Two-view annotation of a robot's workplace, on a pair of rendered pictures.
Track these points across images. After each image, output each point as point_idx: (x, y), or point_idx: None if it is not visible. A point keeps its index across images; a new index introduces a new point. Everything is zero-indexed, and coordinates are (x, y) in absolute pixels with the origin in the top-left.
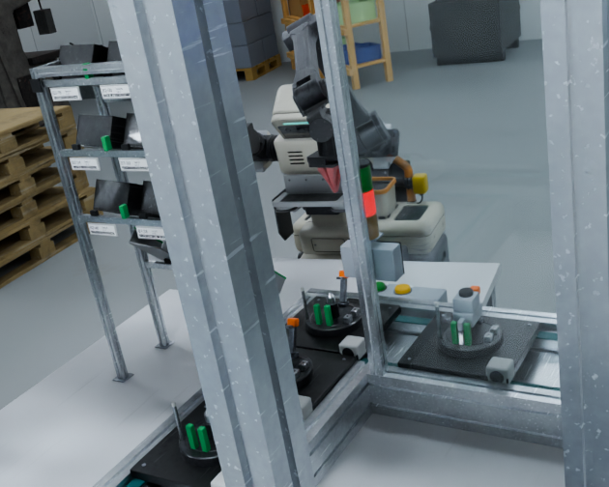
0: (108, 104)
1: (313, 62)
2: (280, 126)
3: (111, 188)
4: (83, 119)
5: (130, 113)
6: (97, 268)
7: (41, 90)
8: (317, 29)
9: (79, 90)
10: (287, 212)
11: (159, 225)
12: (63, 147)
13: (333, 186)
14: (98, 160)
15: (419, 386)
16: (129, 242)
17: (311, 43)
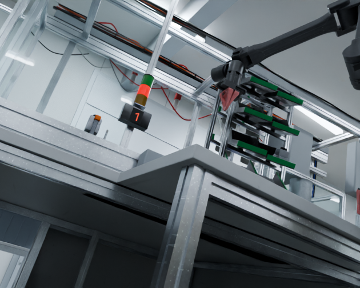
0: (289, 114)
1: (273, 39)
2: None
3: (260, 146)
4: (272, 120)
5: (251, 107)
6: None
7: (266, 112)
8: (328, 10)
9: (251, 104)
10: None
11: (219, 146)
12: (266, 133)
13: (223, 106)
14: (246, 130)
15: None
16: (272, 179)
17: (304, 26)
